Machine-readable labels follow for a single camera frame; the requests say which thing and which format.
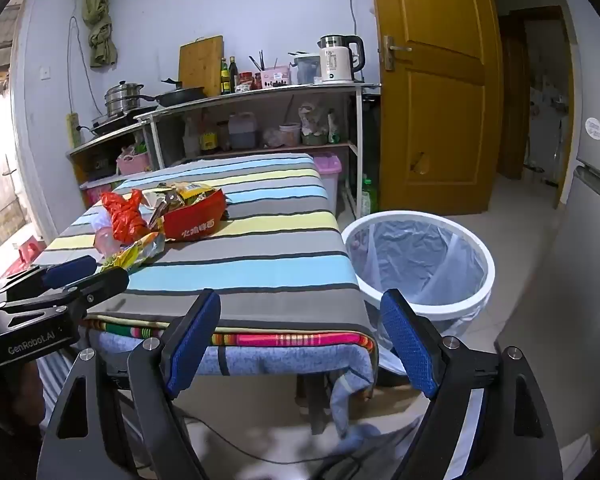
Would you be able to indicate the table leg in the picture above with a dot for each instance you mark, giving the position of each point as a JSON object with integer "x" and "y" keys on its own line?
{"x": 310, "y": 402}

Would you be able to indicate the clear plastic bin liner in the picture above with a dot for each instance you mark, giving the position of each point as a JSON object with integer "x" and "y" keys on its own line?
{"x": 415, "y": 260}

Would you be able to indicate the dark oil jug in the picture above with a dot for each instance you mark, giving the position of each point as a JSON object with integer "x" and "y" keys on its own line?
{"x": 242, "y": 132}

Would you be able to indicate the striped table cloth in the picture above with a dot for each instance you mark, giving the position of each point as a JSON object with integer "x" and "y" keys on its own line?
{"x": 270, "y": 245}

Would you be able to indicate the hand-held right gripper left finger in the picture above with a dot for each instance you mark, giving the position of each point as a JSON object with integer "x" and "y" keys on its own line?
{"x": 192, "y": 345}

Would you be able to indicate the yellow-green wrapper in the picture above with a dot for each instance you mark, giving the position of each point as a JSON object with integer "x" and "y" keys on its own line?
{"x": 135, "y": 252}

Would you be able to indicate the silver refrigerator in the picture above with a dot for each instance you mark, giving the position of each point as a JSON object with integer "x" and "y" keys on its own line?
{"x": 580, "y": 260}

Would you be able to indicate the pink chopstick holder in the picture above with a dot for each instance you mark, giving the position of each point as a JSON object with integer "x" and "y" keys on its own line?
{"x": 275, "y": 78}

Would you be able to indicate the rainbow striped blanket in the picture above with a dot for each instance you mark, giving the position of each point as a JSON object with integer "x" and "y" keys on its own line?
{"x": 290, "y": 338}

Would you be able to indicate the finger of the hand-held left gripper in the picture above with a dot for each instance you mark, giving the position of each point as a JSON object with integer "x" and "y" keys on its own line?
{"x": 102, "y": 282}
{"x": 70, "y": 269}

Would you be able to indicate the orange-red plastic bag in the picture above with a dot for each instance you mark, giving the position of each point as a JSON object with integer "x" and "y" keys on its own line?
{"x": 125, "y": 215}

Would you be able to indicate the white shelf unit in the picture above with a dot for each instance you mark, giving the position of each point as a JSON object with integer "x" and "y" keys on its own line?
{"x": 280, "y": 92}

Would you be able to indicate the black frying pan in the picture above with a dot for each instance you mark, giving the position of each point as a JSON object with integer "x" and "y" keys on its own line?
{"x": 182, "y": 95}

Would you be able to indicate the white wall switch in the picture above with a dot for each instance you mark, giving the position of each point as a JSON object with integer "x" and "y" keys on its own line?
{"x": 44, "y": 73}

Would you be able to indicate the small white bucket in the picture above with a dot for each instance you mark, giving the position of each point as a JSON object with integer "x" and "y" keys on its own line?
{"x": 290, "y": 135}

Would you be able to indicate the steel steamer pot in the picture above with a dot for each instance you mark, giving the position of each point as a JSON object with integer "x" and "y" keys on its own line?
{"x": 124, "y": 99}

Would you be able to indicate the white round trash bin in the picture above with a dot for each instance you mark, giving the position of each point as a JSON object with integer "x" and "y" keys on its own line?
{"x": 475, "y": 255}

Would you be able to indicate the yellow power strip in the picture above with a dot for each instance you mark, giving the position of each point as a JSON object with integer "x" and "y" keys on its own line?
{"x": 71, "y": 130}

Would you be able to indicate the pink lid storage box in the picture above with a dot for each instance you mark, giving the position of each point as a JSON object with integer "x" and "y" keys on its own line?
{"x": 327, "y": 167}

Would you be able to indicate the white electric kettle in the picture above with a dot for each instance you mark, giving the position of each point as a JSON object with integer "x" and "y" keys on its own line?
{"x": 336, "y": 62}

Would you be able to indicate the green hanging cloth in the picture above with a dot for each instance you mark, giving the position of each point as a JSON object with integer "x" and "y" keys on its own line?
{"x": 99, "y": 20}

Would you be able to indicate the dark sauce bottle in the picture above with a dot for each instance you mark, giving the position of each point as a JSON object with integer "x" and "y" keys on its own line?
{"x": 233, "y": 77}
{"x": 224, "y": 80}

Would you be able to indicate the yellow label bottle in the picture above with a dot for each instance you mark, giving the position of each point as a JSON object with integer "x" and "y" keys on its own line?
{"x": 208, "y": 137}

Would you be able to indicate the wooden cutting board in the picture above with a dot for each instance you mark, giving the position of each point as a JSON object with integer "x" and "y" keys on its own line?
{"x": 201, "y": 65}

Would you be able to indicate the white plastic bottle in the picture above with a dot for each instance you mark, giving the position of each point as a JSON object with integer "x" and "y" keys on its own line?
{"x": 191, "y": 140}

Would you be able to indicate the clear water filter pitcher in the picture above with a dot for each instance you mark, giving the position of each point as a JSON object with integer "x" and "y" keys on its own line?
{"x": 305, "y": 67}

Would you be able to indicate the green plastic bottle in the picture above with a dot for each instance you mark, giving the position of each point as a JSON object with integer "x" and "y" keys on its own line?
{"x": 370, "y": 197}

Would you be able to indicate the blue-grey blanket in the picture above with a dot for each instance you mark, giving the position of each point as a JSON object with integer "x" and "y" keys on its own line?
{"x": 280, "y": 360}

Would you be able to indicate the small red sauce jar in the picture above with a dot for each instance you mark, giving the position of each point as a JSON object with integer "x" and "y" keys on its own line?
{"x": 257, "y": 81}

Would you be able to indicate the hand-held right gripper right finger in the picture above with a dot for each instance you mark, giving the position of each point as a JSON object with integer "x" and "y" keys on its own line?
{"x": 407, "y": 345}

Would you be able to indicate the wooden door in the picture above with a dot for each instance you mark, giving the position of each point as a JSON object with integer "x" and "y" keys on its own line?
{"x": 435, "y": 110}

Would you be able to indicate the red snack bag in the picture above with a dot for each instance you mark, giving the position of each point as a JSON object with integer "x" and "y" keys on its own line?
{"x": 195, "y": 222}

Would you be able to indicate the black induction cooker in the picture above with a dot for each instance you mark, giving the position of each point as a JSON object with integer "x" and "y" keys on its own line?
{"x": 117, "y": 121}

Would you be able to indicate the dark chopsticks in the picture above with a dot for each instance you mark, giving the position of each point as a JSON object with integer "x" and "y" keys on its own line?
{"x": 261, "y": 60}

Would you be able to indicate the red plastic stool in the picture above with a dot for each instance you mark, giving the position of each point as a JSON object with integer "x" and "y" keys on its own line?
{"x": 29, "y": 252}

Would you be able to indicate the crumpled plastic bags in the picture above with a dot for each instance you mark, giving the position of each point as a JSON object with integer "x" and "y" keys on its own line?
{"x": 317, "y": 122}

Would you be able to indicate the pink plastic basket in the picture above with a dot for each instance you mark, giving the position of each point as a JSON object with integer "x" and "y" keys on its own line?
{"x": 135, "y": 165}

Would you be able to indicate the clear plastic cup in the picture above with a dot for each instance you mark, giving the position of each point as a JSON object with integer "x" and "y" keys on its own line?
{"x": 104, "y": 237}

